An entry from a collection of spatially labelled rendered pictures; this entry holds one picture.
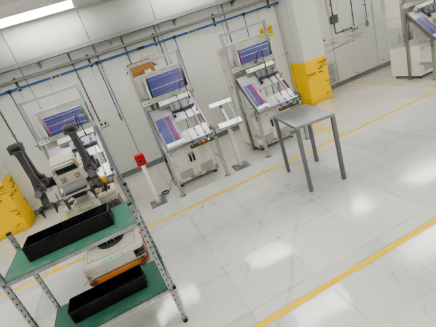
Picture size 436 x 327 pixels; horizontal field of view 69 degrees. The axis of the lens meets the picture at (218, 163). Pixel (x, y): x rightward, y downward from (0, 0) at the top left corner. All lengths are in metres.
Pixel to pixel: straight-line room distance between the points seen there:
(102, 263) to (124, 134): 3.28
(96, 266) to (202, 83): 4.14
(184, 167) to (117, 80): 2.22
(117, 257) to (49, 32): 4.05
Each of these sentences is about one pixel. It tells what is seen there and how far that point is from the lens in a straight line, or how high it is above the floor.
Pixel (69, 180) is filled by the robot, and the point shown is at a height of 1.14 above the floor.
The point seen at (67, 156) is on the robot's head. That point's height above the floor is 1.35.
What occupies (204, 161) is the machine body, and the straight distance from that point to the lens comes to 4.85.
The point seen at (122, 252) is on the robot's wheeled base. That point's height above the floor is 0.26.
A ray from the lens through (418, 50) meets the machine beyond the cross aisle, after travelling 7.18.
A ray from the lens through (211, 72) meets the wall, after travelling 6.48.
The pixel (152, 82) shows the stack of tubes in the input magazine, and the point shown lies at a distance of 4.67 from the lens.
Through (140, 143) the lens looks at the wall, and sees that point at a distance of 6.28.
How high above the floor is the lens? 1.89
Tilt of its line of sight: 21 degrees down
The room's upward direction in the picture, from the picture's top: 19 degrees counter-clockwise
